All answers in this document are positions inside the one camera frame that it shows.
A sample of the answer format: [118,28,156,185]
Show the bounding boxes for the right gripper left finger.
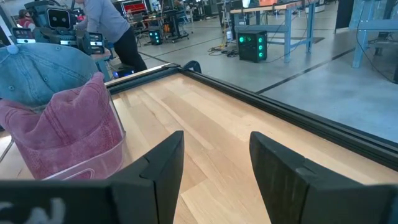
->
[107,130,185,224]

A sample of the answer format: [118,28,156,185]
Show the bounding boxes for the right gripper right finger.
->
[249,131,398,224]

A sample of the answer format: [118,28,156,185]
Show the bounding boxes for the grey baseball cap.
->
[0,42,100,108]

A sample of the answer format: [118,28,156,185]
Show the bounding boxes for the maroon baseball cap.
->
[0,72,125,181]

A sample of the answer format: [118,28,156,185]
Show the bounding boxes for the person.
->
[73,0,149,73]
[17,8,37,30]

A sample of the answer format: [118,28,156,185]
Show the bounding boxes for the clear plastic bin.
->
[0,90,127,182]

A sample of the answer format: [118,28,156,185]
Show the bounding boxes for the black device blue light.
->
[111,63,136,79]

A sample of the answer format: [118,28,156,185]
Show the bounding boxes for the red storage rack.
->
[122,0,147,15]

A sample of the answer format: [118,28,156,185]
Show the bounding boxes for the black computer green lights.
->
[237,30,268,63]
[148,29,163,46]

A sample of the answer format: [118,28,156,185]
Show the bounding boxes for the black equipment cart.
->
[160,8,190,44]

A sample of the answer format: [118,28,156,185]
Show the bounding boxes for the blue workbench wooden top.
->
[229,0,317,64]

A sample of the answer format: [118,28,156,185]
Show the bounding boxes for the dark upright panel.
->
[335,0,351,30]

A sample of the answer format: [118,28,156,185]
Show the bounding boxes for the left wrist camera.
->
[24,0,78,32]

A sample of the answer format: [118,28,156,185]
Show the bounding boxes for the black aluminium frame rail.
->
[178,65,398,172]
[104,63,182,95]

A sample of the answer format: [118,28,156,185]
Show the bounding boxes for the black strap loop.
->
[181,60,203,74]

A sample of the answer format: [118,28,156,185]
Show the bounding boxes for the floor cable bundle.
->
[207,42,239,58]

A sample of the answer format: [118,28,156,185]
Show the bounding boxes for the blue metal frame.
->
[348,0,398,69]

